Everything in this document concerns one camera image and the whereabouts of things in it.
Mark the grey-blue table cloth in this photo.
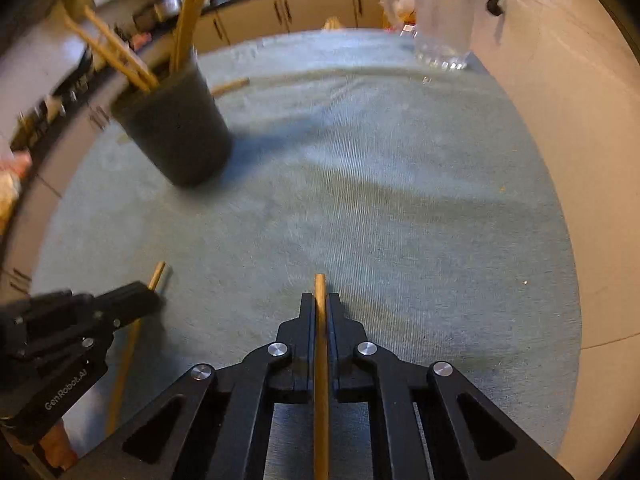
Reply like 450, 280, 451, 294
30, 27, 584, 461

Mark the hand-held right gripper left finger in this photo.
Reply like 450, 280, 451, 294
60, 294, 317, 480

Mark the black chopstick cup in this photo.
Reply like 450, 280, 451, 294
111, 50, 234, 187

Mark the clear glass mug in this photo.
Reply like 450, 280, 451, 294
383, 0, 479, 71

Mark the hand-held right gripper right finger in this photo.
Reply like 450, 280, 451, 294
327, 294, 573, 480

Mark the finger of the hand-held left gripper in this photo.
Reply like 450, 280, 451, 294
92, 282, 164, 334

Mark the person's left hand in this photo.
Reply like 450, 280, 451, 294
37, 419, 80, 472

